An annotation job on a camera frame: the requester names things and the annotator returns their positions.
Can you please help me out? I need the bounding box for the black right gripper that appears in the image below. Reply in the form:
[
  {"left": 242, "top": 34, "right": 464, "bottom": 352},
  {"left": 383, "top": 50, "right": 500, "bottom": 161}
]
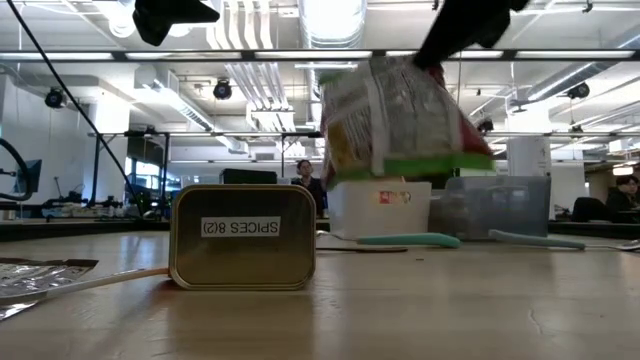
[{"left": 412, "top": 0, "right": 531, "bottom": 71}]

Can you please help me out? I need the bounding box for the green chips bag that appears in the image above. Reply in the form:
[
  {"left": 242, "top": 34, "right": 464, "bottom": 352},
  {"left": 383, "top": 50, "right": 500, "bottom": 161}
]
[{"left": 319, "top": 54, "right": 496, "bottom": 191}]

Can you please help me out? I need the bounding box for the teal-handled silver spoon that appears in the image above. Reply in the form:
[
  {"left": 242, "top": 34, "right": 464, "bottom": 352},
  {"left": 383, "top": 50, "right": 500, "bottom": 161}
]
[{"left": 315, "top": 228, "right": 462, "bottom": 250}]

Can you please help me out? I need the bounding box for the light-blue-handled silver spoon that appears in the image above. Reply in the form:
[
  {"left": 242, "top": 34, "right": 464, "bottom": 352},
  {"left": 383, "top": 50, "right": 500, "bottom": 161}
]
[{"left": 488, "top": 228, "right": 640, "bottom": 253}]

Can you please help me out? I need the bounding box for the black monitor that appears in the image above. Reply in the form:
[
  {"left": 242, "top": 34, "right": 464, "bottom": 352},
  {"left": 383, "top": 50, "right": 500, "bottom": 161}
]
[{"left": 219, "top": 168, "right": 279, "bottom": 186}]

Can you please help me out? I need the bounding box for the grey translucent bin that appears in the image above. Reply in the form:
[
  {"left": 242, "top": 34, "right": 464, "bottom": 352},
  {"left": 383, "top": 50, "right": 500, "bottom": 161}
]
[{"left": 428, "top": 174, "right": 552, "bottom": 242}]

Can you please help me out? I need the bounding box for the white plastic bin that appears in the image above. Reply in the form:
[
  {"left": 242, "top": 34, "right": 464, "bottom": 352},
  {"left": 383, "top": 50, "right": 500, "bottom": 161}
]
[{"left": 326, "top": 179, "right": 433, "bottom": 241}]

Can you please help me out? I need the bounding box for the person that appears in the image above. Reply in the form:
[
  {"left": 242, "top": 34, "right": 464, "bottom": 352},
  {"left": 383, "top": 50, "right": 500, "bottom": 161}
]
[
  {"left": 569, "top": 173, "right": 640, "bottom": 225},
  {"left": 291, "top": 158, "right": 329, "bottom": 219}
]

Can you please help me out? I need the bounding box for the dark angled monitor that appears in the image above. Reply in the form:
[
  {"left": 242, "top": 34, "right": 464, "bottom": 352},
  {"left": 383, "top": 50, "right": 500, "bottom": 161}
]
[{"left": 13, "top": 158, "right": 44, "bottom": 195}]

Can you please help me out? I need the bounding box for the red-lidded spice tin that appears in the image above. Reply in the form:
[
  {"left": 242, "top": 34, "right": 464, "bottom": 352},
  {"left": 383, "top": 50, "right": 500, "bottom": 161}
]
[{"left": 168, "top": 183, "right": 318, "bottom": 292}]

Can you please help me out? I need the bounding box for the brown foil packet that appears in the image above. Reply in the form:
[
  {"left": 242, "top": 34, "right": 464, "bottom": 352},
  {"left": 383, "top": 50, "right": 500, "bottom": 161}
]
[{"left": 0, "top": 257, "right": 100, "bottom": 322}]

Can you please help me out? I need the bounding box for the silver ventilation duct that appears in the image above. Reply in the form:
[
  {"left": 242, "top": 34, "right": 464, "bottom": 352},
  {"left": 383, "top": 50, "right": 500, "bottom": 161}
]
[{"left": 297, "top": 0, "right": 371, "bottom": 159}]

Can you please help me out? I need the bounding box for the long black cable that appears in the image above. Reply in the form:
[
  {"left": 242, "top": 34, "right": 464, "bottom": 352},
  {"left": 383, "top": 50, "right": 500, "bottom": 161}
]
[{"left": 4, "top": 0, "right": 149, "bottom": 219}]

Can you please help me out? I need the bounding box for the black background frame rig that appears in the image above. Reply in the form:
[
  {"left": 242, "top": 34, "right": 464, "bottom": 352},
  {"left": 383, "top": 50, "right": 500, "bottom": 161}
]
[{"left": 87, "top": 130, "right": 640, "bottom": 211}]

